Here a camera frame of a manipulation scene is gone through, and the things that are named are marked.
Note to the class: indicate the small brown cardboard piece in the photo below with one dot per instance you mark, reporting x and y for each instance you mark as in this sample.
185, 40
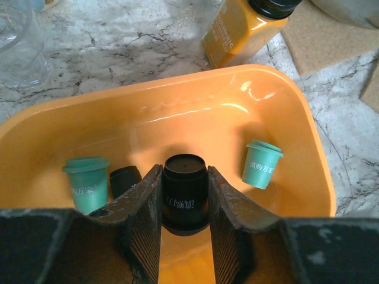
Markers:
316, 40

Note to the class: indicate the brown cardboard sheet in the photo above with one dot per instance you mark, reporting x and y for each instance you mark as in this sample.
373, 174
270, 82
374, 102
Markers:
369, 94

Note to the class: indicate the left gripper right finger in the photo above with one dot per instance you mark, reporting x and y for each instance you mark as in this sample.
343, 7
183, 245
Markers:
252, 245

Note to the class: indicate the steel pot with glass lid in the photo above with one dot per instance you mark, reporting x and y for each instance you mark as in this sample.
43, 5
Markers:
360, 13

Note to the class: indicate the teal coffee capsule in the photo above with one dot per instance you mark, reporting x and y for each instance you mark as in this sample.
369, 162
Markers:
261, 161
88, 181

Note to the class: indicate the clear plastic cup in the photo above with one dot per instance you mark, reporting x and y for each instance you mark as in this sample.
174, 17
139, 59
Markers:
24, 62

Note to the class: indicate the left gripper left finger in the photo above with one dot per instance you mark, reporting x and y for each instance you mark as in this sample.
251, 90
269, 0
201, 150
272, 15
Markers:
118, 243

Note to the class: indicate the yellow spice bottle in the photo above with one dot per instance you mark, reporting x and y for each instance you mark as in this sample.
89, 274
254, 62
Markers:
241, 28

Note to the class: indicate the orange plastic storage basket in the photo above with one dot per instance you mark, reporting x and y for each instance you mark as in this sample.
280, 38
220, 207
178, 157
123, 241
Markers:
213, 115

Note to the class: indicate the black coffee capsule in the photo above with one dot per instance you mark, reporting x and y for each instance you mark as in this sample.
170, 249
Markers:
123, 179
185, 208

